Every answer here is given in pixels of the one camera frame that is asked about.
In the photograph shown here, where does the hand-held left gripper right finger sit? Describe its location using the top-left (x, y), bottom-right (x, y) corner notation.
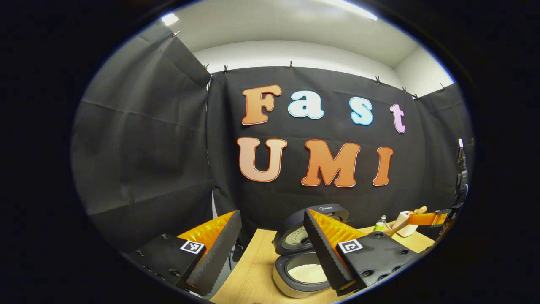
top-left (304, 209), bottom-right (418, 297)

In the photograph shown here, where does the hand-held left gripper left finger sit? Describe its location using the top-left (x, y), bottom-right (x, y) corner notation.
top-left (119, 210), bottom-right (242, 297)

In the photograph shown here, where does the dark grey rice cooker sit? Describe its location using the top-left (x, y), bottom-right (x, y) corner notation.
top-left (272, 204), bottom-right (350, 298)

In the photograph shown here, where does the white toaster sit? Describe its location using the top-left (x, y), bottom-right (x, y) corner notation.
top-left (397, 210), bottom-right (420, 238)

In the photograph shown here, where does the black backdrop cloth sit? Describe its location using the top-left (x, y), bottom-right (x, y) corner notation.
top-left (71, 21), bottom-right (475, 254)

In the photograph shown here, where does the long ceiling light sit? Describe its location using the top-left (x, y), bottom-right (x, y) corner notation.
top-left (329, 0), bottom-right (378, 22)

